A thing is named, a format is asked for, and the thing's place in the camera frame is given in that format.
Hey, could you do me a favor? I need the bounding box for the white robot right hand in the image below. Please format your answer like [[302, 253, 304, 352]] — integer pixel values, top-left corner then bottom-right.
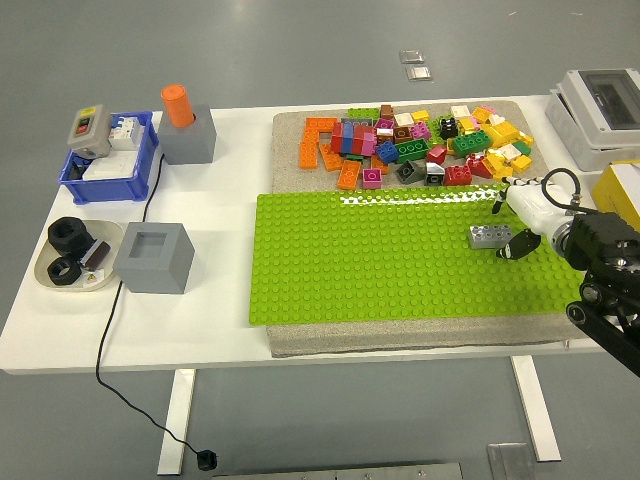
[[491, 174, 572, 262]]

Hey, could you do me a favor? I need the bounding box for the grey building brick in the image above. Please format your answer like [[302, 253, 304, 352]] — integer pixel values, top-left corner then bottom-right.
[[468, 224, 514, 250]]

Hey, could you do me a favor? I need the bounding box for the red building brick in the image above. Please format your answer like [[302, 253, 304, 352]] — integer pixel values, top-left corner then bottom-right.
[[442, 164, 473, 187], [466, 155, 494, 179]]

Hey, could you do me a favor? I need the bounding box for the large yellow building brick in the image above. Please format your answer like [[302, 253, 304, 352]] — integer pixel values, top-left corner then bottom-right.
[[480, 121, 519, 149]]

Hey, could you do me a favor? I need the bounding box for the dark grey slope brick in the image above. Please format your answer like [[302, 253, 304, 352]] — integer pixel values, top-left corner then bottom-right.
[[395, 160, 424, 184]]

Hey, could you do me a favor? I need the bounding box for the blue square brick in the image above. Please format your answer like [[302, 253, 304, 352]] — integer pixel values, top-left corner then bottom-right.
[[374, 141, 401, 166]]

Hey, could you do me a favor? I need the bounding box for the green studded baseplate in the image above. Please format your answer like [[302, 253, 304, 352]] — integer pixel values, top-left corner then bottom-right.
[[247, 182, 586, 329]]

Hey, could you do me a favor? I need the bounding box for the yellow cardboard box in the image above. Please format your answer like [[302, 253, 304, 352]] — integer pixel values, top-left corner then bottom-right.
[[592, 160, 640, 226]]

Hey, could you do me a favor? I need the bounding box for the white table leg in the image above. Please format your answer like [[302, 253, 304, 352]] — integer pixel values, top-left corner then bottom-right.
[[157, 368, 197, 476], [510, 355, 564, 462]]

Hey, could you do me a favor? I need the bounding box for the grey-brown foam mat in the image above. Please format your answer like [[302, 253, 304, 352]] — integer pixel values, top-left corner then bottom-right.
[[269, 99, 601, 359]]

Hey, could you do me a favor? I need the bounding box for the short grey metal plate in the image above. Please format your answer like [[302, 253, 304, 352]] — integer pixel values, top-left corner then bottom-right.
[[487, 442, 537, 480]]

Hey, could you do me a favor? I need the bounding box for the long grey metal plate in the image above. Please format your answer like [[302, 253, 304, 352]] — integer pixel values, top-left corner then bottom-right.
[[212, 462, 464, 480]]

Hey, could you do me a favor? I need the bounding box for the grey block with round hole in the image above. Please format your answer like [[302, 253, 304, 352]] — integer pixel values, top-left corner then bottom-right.
[[156, 103, 218, 166]]

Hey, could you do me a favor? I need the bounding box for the orange cylinder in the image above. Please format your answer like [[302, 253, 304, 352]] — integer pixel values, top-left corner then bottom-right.
[[160, 84, 197, 128]]

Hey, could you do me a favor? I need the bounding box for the grey block with square hole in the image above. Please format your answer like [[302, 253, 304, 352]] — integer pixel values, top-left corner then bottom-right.
[[112, 221, 196, 297]]

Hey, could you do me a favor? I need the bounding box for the white circuit breaker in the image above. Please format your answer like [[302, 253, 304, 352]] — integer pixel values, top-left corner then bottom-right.
[[109, 115, 140, 151]]

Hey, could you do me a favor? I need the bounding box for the cream oval tray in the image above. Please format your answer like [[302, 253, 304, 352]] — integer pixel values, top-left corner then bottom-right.
[[33, 219, 126, 292]]

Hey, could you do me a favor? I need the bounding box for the blue plastic bin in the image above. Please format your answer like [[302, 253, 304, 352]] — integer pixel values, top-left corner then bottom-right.
[[58, 110, 161, 206]]

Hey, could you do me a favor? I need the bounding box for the brown sanding drum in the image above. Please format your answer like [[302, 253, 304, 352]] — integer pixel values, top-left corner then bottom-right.
[[78, 239, 113, 270]]

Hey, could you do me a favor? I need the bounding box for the large black hex nut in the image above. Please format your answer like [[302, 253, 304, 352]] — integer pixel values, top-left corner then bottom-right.
[[47, 215, 92, 259]]

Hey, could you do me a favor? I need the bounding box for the small black hex nut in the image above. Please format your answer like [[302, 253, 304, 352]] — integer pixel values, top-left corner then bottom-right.
[[46, 256, 82, 288]]

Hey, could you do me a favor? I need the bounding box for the white electrical enclosure box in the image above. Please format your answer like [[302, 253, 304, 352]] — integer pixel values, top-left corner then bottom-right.
[[544, 68, 640, 172]]

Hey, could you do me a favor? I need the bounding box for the black power cord with plug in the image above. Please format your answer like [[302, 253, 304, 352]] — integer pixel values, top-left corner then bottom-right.
[[94, 151, 220, 472]]

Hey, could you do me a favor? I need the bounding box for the white switch panel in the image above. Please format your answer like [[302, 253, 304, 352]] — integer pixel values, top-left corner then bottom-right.
[[81, 149, 140, 182]]

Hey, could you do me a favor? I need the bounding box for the grey push-button switch box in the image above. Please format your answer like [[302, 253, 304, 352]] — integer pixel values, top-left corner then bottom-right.
[[66, 103, 113, 158]]

